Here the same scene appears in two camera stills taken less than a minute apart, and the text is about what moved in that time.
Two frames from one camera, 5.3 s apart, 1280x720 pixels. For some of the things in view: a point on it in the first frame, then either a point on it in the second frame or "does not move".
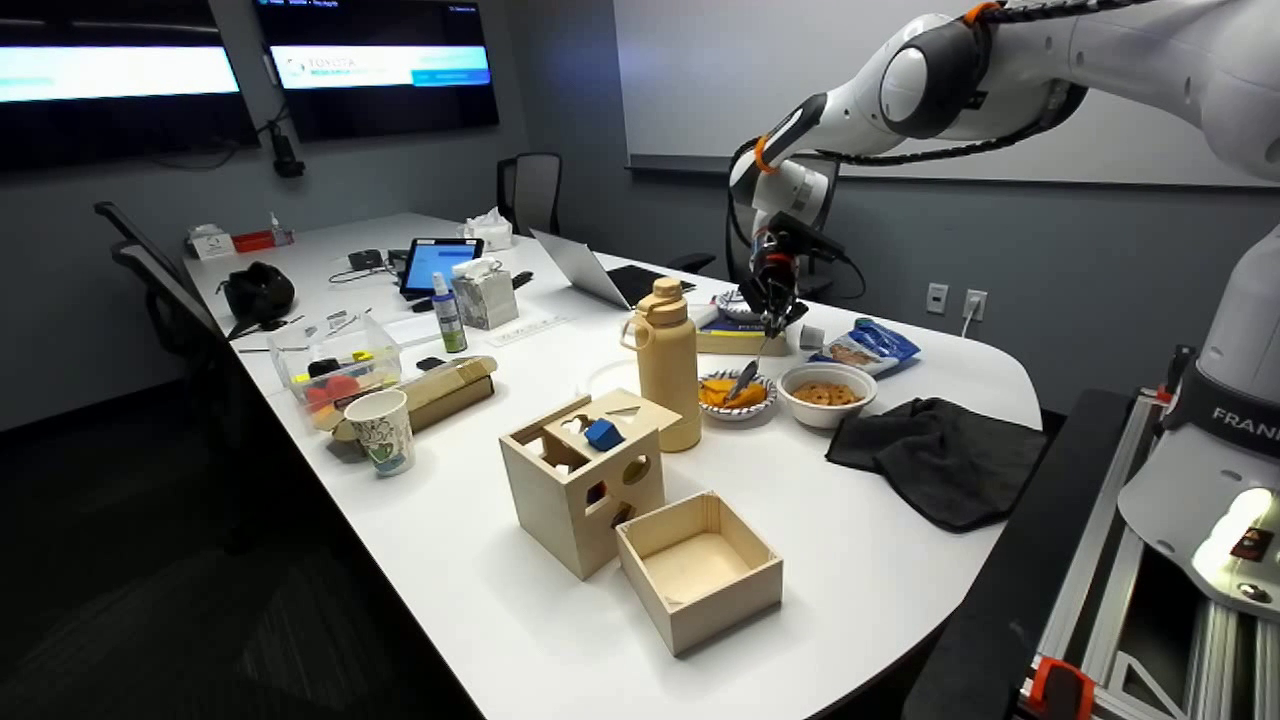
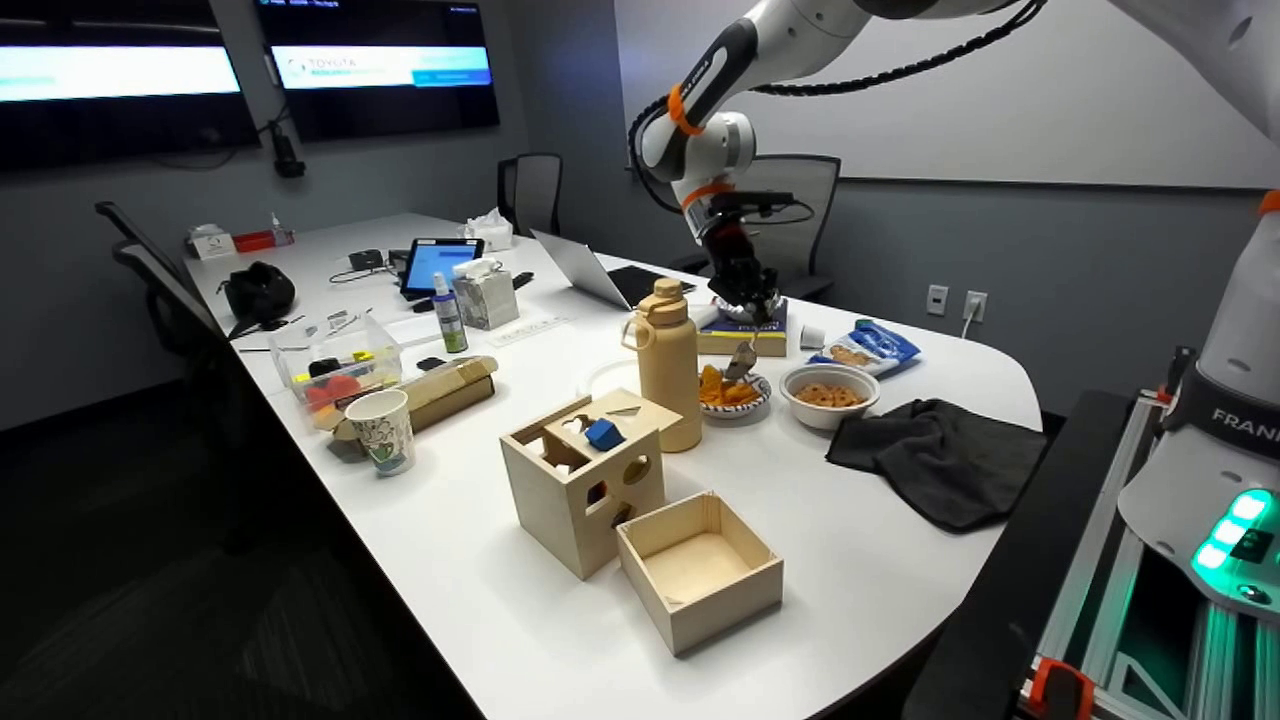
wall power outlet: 939,299 does not move
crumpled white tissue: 495,231 does not move
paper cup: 383,422 does not move
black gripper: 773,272 -> 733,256
